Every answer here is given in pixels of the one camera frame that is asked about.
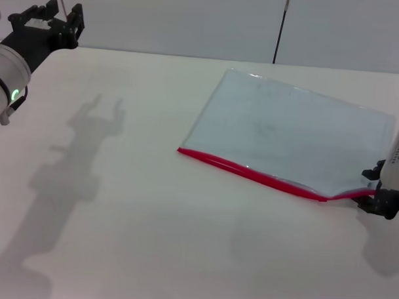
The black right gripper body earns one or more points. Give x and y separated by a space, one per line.
392 203

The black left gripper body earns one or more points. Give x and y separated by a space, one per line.
33 35

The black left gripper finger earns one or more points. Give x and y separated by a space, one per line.
51 6
76 20

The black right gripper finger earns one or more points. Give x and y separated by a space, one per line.
373 172
368 204

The clear document bag red zipper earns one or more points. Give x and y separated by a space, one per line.
285 126

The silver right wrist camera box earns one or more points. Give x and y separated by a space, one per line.
397 156

